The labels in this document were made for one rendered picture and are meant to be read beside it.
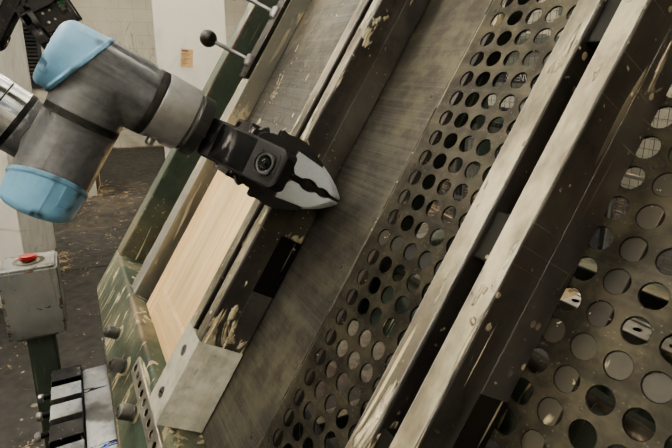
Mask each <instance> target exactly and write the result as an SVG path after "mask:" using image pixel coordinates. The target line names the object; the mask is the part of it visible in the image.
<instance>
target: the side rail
mask: <svg viewBox="0 0 672 448"><path fill-rule="evenodd" d="M256 1H258V2H260V3H262V4H264V5H266V6H267V7H269V8H271V9H272V8H273V6H276V5H277V3H278V1H279V0H256ZM269 18H270V17H269V12H267V11H265V10H263V9H261V8H260V7H258V6H256V5H254V4H252V3H250V2H249V4H248V6H247V8H246V10H245V12H244V13H243V15H242V17H241V19H240V21H239V23H238V25H237V27H236V28H235V30H234V32H233V34H232V36H231V38H230V40H229V41H228V43H227V45H226V46H228V47H230V48H232V49H234V50H236V51H237V52H239V53H241V54H243V55H245V56H247V54H249V53H250V54H251V52H252V50H253V48H254V46H255V44H256V42H257V41H258V39H259V37H260V35H261V33H262V31H263V29H264V27H265V26H266V24H267V22H268V20H269ZM243 62H244V60H243V59H241V58H239V57H237V56H235V55H234V54H232V53H230V52H228V51H226V50H224V51H223V53H222V55H221V56H220V58H219V60H218V62H217V64H216V66H215V68H214V69H213V71H212V73H211V75H210V77H209V79H208V81H207V83H206V84H205V86H204V88H203V90H202V92H203V95H206V96H208V97H209V98H211V99H213V100H215V101H216V103H217V108H216V112H215V116H214V118H218V119H220V118H221V116H222V114H223V113H224V111H225V109H226V107H227V105H228V103H229V102H230V100H231V99H232V97H233V95H234V93H235V91H236V89H237V87H238V85H239V84H240V82H241V80H242V78H241V77H239V74H240V72H241V71H242V69H243V67H244V63H243ZM198 147H199V146H198ZM198 147H197V148H196V150H195V151H194V152H193V153H191V154H190V155H188V156H186V155H184V154H182V153H180V152H178V151H176V150H175V148H174V149H171V150H170V152H169V154H168V155H167V157H166V159H165V161H164V163H163V165H162V167H161V168H160V170H159V172H158V174H157V176H156V178H155V180H154V182H153V183H152V185H151V187H150V189H149V191H148V193H147V195H146V197H145V198H144V200H143V202H142V204H141V206H140V208H139V210H138V211H137V213H136V215H135V217H134V219H133V221H132V223H131V225H130V226H129V228H128V230H127V232H126V234H125V236H124V238H123V239H122V241H121V243H120V245H119V247H118V251H119V254H120V256H122V257H123V256H126V257H129V258H132V259H134V260H137V261H138V262H139V263H142V264H143V263H144V261H145V260H146V258H147V256H148V254H149V252H150V250H151V248H152V247H153V245H154V243H155V241H156V239H157V237H158V235H159V233H160V232H161V230H162V228H163V226H164V224H165V222H166V220H167V218H168V217H169V215H170V213H171V211H172V209H173V207H174V205H175V203H176V202H177V200H178V198H179V196H180V194H181V192H182V190H183V188H184V187H185V185H186V183H187V181H188V179H189V177H190V175H191V173H192V172H193V170H194V168H195V166H196V164H197V162H198V160H199V158H200V157H201V155H200V154H199V153H198V152H197V150H198Z"/></svg>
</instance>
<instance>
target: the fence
mask: <svg viewBox="0 0 672 448"><path fill-rule="evenodd" d="M310 1H311V0H291V1H290V3H289V4H288V6H287V8H286V10H285V12H284V14H283V16H282V18H281V19H280V21H279V23H278V25H277V27H276V29H275V31H274V33H273V34H272V36H271V38H270V40H269V42H268V44H267V46H266V48H265V49H264V51H263V53H262V55H261V57H260V59H259V61H258V63H257V64H256V66H255V68H254V70H253V72H252V74H251V76H250V78H249V79H244V78H242V80H241V82H240V84H239V85H238V87H237V89H236V91H235V93H234V95H233V97H232V99H231V100H230V102H229V104H228V106H227V108H226V110H225V112H224V114H223V115H222V117H221V119H220V120H222V121H225V122H227V123H229V124H232V125H234V126H235V124H236V122H237V121H238V119H239V118H240V119H243V120H247V119H248V117H249V115H250V114H251V112H252V110H253V108H254V106H255V104H256V102H257V100H258V99H259V97H260V95H261V93H262V91H263V89H264V87H265V85H266V84H267V82H268V80H269V78H270V76H271V74H272V72H273V70H274V69H275V67H276V65H277V63H278V61H279V59H280V57H281V55H282V54H283V52H284V50H285V48H286V46H287V44H288V42H289V40H290V39H291V37H292V35H293V33H294V31H295V29H296V27H297V25H298V24H299V22H300V20H301V18H302V16H303V14H304V12H305V10H306V8H307V7H308V5H309V3H310ZM214 164H215V162H213V161H211V160H209V159H207V158H205V157H203V156H201V157H200V158H199V160H198V162H197V164H196V166H195V168H194V170H193V172H192V173H191V175H190V177H189V179H188V181H187V183H186V185H185V187H184V188H183V190H182V192H181V194H180V196H179V198H178V200H177V202H176V203H175V205H174V207H173V209H172V211H171V213H170V215H169V217H168V218H167V220H166V222H165V224H164V226H163V228H162V230H161V232H160V233H159V235H158V237H157V239H156V241H155V243H154V245H153V247H152V248H151V250H150V252H149V254H148V256H147V258H146V260H145V261H144V263H143V265H142V267H141V269H140V271H139V273H138V275H137V276H136V278H135V280H134V282H133V284H132V287H133V291H134V294H136V295H139V296H142V297H146V298H150V296H151V294H152V292H153V291H154V289H155V287H156V285H157V283H158V281H159V279H160V277H161V276H162V274H163V272H164V270H165V268H166V266H167V264H168V262H169V261H170V259H171V257H172V255H173V253H174V251H175V249H176V247H177V246H178V244H179V242H180V240H181V238H182V236H183V234H184V232H185V231H186V229H187V227H188V225H189V223H190V221H191V219H192V217H193V216H194V214H195V212H196V210H197V208H198V206H199V204H200V202H201V201H202V199H203V197H204V195H205V193H206V191H207V189H208V187H209V186H210V184H211V182H212V180H213V178H214V176H215V174H216V172H217V170H218V169H216V168H215V167H214Z"/></svg>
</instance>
